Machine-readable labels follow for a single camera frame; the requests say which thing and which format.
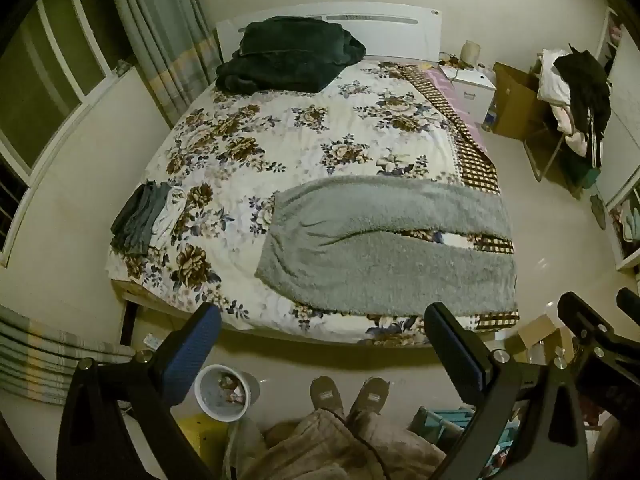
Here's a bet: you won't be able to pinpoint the folded white garment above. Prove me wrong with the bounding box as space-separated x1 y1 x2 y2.
150 186 187 248

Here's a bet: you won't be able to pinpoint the white framed window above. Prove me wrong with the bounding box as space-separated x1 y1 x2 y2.
0 0 136 266

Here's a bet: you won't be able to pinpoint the white shelf unit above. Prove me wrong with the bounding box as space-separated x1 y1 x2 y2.
595 7 640 273

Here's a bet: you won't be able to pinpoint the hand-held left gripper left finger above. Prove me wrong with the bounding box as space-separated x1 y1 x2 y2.
56 302 223 480

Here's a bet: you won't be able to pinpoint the brown checkered blanket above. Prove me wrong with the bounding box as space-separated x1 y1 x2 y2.
400 65 521 333

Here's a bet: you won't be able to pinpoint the person's legs in slippers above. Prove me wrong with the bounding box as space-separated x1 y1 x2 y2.
225 407 448 480

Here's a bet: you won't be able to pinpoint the beige slipper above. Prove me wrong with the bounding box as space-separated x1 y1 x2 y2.
350 377 392 418
310 376 346 418

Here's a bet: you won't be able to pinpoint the grey-green banded curtain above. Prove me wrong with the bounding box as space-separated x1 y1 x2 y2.
102 0 223 128
0 305 136 406

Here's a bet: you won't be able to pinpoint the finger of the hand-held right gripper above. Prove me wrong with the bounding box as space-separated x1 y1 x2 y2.
616 287 640 315
557 291 640 376

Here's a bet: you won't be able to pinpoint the black garment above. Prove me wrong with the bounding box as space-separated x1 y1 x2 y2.
552 47 612 168

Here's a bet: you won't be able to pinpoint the pink sheet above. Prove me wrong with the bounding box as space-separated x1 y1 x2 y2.
422 67 483 151

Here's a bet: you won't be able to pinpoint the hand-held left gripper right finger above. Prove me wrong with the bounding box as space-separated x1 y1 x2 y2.
424 302 590 480

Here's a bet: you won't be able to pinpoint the white trash bin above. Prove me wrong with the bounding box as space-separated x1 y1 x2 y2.
194 364 261 422

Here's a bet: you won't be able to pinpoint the white nightstand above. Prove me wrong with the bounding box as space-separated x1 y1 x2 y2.
440 65 497 126

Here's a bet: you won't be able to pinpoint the white headboard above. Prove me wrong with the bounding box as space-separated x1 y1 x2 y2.
215 2 443 68

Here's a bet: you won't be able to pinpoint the yellow bag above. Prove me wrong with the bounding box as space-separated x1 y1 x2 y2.
175 412 231 480

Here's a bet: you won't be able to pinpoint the large cardboard box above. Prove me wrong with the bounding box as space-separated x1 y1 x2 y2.
492 61 546 140

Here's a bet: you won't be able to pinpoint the wooden chair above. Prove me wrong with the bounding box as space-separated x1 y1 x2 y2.
522 110 601 201

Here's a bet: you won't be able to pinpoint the small cardboard box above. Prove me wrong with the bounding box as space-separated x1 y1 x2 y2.
505 315 576 366

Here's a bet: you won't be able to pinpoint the grey fluffy blanket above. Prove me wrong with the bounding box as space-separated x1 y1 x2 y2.
254 176 518 318

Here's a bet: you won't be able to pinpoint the floral bedsheet bed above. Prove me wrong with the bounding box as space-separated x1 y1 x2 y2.
106 57 521 348

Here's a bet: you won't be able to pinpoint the teal rack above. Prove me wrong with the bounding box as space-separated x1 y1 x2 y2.
410 405 526 480

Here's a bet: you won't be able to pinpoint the dark green blanket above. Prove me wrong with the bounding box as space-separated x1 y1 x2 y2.
215 16 367 95

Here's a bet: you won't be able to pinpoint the folded grey clothes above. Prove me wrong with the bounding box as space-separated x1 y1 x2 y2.
110 182 173 256

